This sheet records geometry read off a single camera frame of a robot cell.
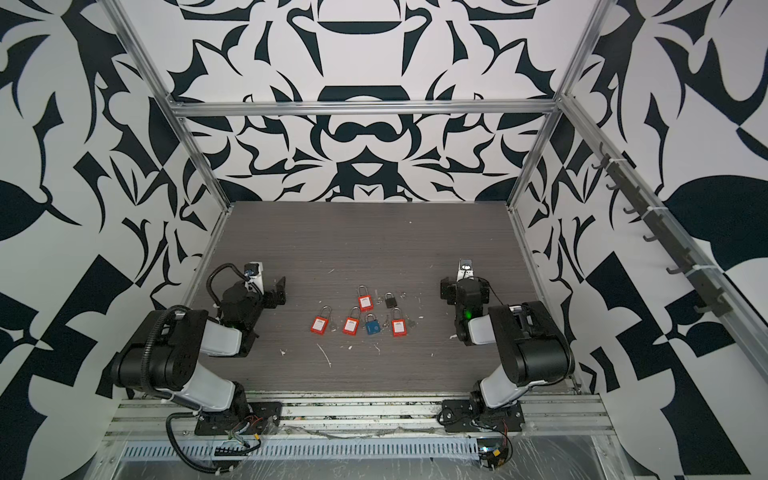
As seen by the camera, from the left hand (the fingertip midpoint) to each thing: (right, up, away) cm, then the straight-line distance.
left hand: (267, 273), depth 92 cm
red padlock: (+30, -9, +1) cm, 31 cm away
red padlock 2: (+16, -15, -3) cm, 22 cm away
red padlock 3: (+40, -15, -3) cm, 42 cm away
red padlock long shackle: (+26, -15, -3) cm, 30 cm away
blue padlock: (+32, -16, -3) cm, 36 cm away
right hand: (+61, -1, +2) cm, 62 cm away
